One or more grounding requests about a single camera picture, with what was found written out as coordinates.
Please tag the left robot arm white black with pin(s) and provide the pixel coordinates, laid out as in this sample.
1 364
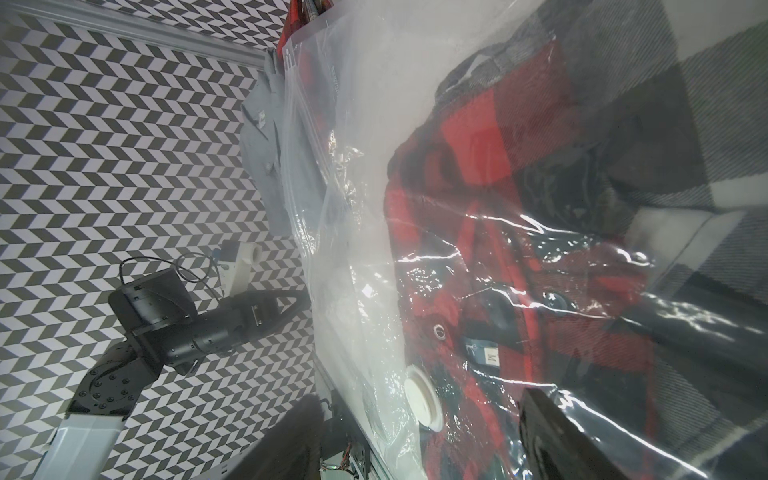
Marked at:
163 328

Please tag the white bag valve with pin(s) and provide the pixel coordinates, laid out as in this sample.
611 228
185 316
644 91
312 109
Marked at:
422 399

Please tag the clear vacuum bag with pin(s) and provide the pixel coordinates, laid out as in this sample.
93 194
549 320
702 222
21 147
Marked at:
361 79

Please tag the grey white checked shirt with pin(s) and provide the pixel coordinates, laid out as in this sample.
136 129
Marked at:
673 103

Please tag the red black checked shirt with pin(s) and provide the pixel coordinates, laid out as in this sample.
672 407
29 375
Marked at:
300 13

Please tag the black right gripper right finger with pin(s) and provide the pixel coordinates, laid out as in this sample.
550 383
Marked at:
554 446

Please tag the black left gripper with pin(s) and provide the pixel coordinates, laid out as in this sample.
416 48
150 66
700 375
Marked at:
244 318

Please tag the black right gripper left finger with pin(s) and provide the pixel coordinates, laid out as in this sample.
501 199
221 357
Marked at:
290 450

